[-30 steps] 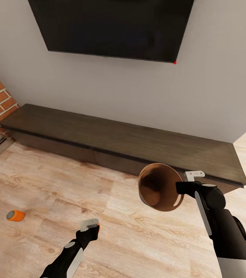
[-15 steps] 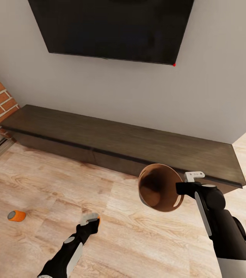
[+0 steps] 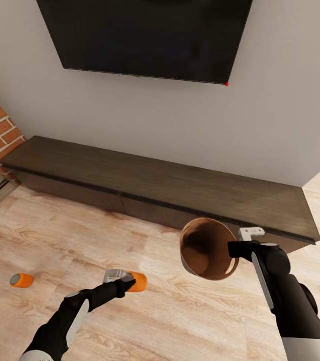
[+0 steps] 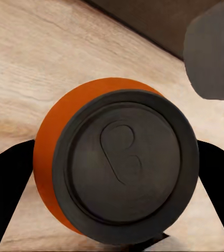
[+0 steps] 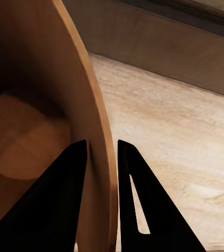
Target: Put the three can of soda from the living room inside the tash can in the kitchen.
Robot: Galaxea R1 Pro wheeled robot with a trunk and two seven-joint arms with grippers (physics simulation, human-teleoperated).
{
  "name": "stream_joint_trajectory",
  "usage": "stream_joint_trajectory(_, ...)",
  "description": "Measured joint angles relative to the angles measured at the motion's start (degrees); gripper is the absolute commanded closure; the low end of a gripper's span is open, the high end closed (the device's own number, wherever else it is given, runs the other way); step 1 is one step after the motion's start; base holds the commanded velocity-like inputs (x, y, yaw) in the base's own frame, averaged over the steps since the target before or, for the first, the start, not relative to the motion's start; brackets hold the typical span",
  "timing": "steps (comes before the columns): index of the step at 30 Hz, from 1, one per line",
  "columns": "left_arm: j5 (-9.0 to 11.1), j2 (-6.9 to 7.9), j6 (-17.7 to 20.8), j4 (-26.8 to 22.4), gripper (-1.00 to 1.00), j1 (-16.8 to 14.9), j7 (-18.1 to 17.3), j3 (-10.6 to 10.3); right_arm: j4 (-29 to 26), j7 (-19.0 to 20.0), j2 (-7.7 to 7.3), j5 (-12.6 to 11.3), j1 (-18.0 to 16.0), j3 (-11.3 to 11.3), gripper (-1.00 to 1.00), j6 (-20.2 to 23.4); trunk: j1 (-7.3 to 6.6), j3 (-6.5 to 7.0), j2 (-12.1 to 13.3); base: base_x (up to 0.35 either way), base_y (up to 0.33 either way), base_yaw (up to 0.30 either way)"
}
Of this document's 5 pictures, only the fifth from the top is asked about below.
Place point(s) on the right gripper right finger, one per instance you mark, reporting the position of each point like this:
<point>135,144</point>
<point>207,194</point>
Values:
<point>169,232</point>

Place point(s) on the trash can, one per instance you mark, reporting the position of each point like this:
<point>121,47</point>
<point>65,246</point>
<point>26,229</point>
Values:
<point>50,98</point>

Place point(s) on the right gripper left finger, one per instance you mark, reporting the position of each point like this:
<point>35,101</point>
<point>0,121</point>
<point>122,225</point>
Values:
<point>45,218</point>

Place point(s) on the cabinet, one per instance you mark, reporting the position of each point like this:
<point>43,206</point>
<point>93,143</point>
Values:
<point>181,39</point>

